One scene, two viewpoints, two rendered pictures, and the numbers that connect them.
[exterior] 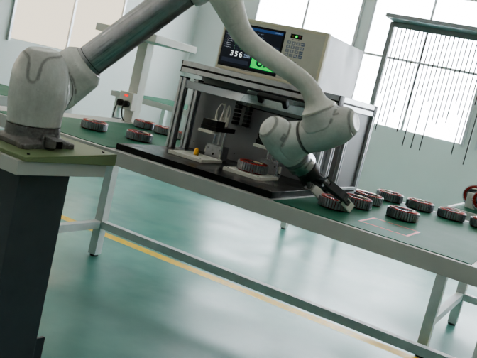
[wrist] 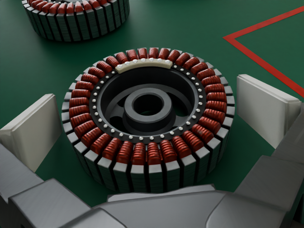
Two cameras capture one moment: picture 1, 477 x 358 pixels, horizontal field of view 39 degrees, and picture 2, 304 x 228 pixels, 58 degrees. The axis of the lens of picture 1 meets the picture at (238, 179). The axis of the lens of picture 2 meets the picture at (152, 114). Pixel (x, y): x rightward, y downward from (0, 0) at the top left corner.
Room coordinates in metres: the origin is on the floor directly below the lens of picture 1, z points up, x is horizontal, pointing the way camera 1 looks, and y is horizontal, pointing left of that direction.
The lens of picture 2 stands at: (2.10, -0.23, 0.91)
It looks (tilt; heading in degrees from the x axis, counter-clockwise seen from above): 48 degrees down; 307
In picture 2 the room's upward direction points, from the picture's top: 4 degrees counter-clockwise
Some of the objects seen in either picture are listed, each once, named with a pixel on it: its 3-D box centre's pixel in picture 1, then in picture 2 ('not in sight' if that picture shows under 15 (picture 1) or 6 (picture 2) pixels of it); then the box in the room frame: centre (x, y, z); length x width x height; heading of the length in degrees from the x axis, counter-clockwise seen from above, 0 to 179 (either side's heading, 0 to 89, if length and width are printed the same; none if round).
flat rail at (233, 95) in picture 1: (251, 99); not in sight; (2.51, 0.02, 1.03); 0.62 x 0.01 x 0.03; 62
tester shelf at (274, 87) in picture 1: (280, 89); not in sight; (2.70, -0.08, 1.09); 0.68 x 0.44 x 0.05; 62
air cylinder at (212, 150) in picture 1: (216, 151); not in sight; (2.60, 0.11, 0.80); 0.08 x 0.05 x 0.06; 62
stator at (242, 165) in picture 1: (252, 166); not in sight; (2.36, -0.04, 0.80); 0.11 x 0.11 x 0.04
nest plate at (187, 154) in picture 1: (195, 156); not in sight; (2.48, 0.18, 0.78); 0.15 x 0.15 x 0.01; 62
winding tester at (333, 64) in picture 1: (291, 58); not in sight; (2.70, -0.09, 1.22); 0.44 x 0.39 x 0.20; 62
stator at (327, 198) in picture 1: (335, 202); (148, 111); (2.18, -0.33, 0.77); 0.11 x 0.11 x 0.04
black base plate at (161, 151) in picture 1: (223, 169); not in sight; (2.43, 0.06, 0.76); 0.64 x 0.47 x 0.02; 62
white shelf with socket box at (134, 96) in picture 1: (138, 80); not in sight; (3.35, 0.60, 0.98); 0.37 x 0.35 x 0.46; 62
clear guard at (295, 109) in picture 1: (291, 107); not in sight; (2.33, -0.12, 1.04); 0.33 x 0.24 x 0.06; 152
